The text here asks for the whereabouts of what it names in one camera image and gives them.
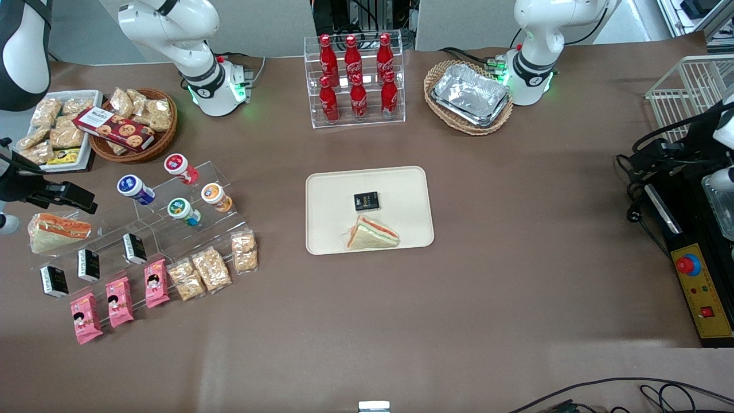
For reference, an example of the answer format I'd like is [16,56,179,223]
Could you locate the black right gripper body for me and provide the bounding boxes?
[0,150,48,202]

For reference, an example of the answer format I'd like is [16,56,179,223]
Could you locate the dark red cookie box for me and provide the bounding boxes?
[72,107,156,153]

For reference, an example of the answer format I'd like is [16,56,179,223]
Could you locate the red cola bottle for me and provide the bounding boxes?
[349,73,369,121]
[343,34,364,81]
[318,75,341,123]
[318,33,340,87]
[380,69,400,119]
[376,32,396,78]

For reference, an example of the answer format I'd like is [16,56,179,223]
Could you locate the grey arm base cable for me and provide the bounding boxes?
[216,52,267,88]

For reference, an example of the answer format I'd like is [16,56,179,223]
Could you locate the black background equipment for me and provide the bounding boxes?
[311,0,417,50]

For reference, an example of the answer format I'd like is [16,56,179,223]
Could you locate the light wicker basket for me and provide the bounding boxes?
[423,60,514,137]

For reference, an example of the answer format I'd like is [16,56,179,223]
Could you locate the beige plastic tray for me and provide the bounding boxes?
[305,166,435,256]

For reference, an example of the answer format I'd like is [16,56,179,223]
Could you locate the wrapped triangle sandwich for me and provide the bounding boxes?
[28,212,93,254]
[346,215,400,250]

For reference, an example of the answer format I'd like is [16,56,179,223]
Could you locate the white wire basket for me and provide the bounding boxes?
[645,54,734,145]

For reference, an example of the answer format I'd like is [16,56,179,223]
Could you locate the black control box yellow panel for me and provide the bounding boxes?
[645,165,734,349]

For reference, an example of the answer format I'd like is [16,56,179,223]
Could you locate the pink snack packet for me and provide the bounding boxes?
[105,276,135,329]
[70,292,104,345]
[144,258,171,309]

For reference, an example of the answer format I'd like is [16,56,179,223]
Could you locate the white rectangular snack tray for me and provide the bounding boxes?
[16,90,104,173]

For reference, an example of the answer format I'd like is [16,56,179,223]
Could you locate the brown wicker basket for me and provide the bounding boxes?
[88,88,178,164]

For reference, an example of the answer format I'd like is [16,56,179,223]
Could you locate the clear acrylic stepped gum stand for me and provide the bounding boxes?
[123,162,248,260]

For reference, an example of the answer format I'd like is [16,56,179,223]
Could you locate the black floor cables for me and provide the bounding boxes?
[507,376,734,413]

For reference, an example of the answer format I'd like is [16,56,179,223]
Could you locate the black and white carton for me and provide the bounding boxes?
[122,232,148,266]
[40,264,69,299]
[77,248,101,283]

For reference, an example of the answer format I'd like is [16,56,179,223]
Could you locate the aluminium foil tray stack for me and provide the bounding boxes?
[431,63,512,128]

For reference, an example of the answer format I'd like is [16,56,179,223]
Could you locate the black arm base cables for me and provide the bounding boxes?
[438,26,525,73]

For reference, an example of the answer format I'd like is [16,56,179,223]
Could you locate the black cable bundle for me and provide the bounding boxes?
[616,100,734,225]

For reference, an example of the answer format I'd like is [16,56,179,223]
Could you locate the clear acrylic bottle rack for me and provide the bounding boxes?
[303,29,407,130]

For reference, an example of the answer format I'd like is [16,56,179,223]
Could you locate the clear acrylic stepped snack stand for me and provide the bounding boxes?
[29,209,161,305]

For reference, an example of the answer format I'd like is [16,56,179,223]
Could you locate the yellow snack packet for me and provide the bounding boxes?
[46,148,81,166]

